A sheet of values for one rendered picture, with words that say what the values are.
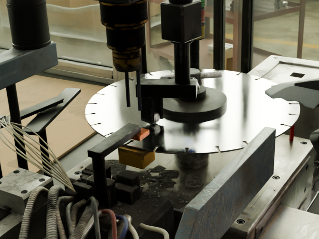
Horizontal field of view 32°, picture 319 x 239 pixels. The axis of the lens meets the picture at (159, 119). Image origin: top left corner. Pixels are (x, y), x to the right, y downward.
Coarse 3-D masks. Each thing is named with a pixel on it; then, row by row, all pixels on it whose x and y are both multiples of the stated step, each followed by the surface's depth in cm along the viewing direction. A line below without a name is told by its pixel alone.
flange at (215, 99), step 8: (200, 88) 86; (208, 88) 90; (200, 96) 85; (208, 96) 87; (216, 96) 87; (224, 96) 87; (168, 104) 85; (176, 104) 84; (184, 104) 84; (192, 104) 84; (200, 104) 84; (208, 104) 84; (216, 104) 84; (224, 104) 85; (168, 112) 83; (176, 112) 83; (184, 112) 82; (192, 112) 82; (200, 112) 82; (208, 112) 83; (216, 112) 83
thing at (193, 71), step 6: (192, 72) 85; (198, 72) 85; (210, 72) 86; (216, 72) 86; (162, 78) 85; (168, 78) 85; (174, 78) 85; (192, 78) 83; (198, 78) 85; (204, 78) 86; (198, 84) 81; (198, 90) 86
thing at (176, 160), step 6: (186, 150) 88; (174, 156) 90; (180, 156) 89; (186, 156) 88; (192, 156) 88; (198, 156) 88; (204, 156) 89; (174, 162) 91; (180, 162) 89; (186, 162) 88; (192, 162) 88; (198, 162) 88; (204, 162) 89; (186, 168) 89; (192, 168) 89
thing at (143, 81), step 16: (176, 48) 75; (176, 64) 76; (144, 80) 79; (160, 80) 79; (176, 80) 77; (192, 80) 78; (144, 96) 78; (160, 96) 78; (176, 96) 78; (192, 96) 77; (144, 112) 80; (160, 112) 80
